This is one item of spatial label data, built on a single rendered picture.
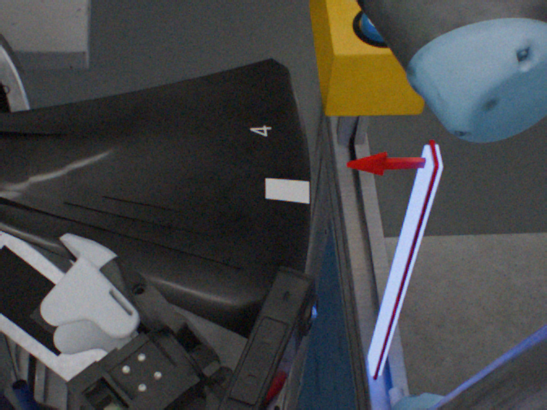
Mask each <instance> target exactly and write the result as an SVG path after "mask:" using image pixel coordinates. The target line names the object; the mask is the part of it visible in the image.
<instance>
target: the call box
mask: <svg viewBox="0 0 547 410"><path fill-rule="evenodd" d="M309 10H310V15H311V22H312V29H313V40H314V47H315V54H316V60H317V72H319V79H320V86H321V92H322V105H323V111H324V113H325V115H326V116H328V117H330V116H375V115H418V114H421V113H422V110H423V107H424V102H425V101H424V100H423V98H422V97H421V96H420V95H419V94H417V92H416V91H414V90H413V89H412V88H411V86H410V85H409V82H408V79H407V76H406V72H405V70H404V69H402V66H401V65H400V64H399V62H398V61H397V59H396V57H395V55H394V54H393V53H392V51H391V50H389V48H388V47H387V45H386V42H385V41H375V40H373V39H371V38H369V37H367V36H365V35H364V34H363V32H362V31H361V17H362V14H363V12H362V10H361V9H360V7H359V6H358V4H357V2H356V1H350V0H310V1H309Z"/></svg>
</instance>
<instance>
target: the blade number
mask: <svg viewBox="0 0 547 410"><path fill-rule="evenodd" d="M241 126H242V133H243V143H279V136H278V126H277V121H276V119H271V120H248V121H241Z"/></svg>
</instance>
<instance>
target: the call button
mask: <svg viewBox="0 0 547 410"><path fill-rule="evenodd" d="M361 31H362V32H363V34H364V35H365V36H367V37H369V38H371V39H373V40H375V41H384V40H383V39H382V37H381V36H380V34H379V33H378V31H377V30H376V28H375V27H374V26H373V24H372V23H371V22H370V19H369V18H368V16H367V15H365V14H364V13H363V14H362V17H361Z"/></svg>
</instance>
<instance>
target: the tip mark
mask: <svg viewBox="0 0 547 410"><path fill-rule="evenodd" d="M265 188H266V196H265V198H272V199H280V200H287V201H296V202H302V203H309V182H305V181H286V180H273V178H265Z"/></svg>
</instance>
